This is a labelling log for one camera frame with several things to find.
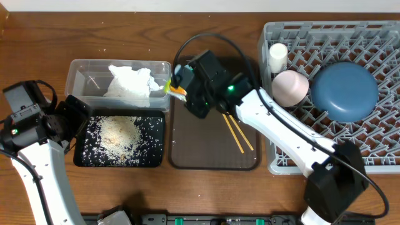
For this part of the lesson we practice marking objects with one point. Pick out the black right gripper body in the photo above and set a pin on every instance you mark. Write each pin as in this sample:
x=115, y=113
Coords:
x=200, y=104

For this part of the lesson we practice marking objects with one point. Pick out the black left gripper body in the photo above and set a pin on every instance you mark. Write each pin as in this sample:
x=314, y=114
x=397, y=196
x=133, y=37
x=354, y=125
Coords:
x=69, y=119

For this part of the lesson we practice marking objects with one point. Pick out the yellow green snack wrapper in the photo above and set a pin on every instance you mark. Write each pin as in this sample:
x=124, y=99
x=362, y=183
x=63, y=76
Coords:
x=176, y=92

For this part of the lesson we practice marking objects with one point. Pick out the wooden chopstick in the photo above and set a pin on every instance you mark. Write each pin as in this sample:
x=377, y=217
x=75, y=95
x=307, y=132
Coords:
x=241, y=132
x=232, y=130

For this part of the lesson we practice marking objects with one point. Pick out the pile of rice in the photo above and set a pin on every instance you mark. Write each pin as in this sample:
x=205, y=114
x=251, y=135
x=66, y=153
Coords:
x=120, y=137

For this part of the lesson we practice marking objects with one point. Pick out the white napkin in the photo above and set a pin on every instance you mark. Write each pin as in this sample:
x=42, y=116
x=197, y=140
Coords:
x=134, y=87

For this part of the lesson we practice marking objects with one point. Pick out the cream cup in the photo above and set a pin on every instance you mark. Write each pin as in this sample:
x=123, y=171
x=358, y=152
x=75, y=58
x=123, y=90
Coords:
x=278, y=57

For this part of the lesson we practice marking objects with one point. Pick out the grey dishwasher rack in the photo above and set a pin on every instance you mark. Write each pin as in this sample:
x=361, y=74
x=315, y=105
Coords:
x=374, y=45

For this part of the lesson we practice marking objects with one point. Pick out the dark blue plate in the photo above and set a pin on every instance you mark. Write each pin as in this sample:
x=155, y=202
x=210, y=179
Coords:
x=346, y=91

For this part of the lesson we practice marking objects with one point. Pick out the light blue small bowl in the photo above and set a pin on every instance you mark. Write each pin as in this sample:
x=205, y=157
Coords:
x=184, y=75

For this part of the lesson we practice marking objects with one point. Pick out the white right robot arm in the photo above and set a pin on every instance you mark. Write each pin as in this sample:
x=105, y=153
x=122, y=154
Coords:
x=335, y=173

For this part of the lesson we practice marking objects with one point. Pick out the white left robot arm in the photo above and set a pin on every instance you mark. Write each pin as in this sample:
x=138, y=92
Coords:
x=42, y=170

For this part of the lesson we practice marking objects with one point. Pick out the black tray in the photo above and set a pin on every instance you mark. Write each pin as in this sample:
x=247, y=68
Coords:
x=122, y=140

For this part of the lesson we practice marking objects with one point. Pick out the brown serving tray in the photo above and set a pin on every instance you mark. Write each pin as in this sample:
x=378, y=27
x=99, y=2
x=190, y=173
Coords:
x=207, y=144

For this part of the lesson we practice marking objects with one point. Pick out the clear plastic bin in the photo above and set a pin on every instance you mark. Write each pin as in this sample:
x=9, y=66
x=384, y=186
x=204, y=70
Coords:
x=88, y=80

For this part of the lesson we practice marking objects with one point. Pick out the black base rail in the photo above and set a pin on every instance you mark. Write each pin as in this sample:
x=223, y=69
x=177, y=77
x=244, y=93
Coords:
x=163, y=219

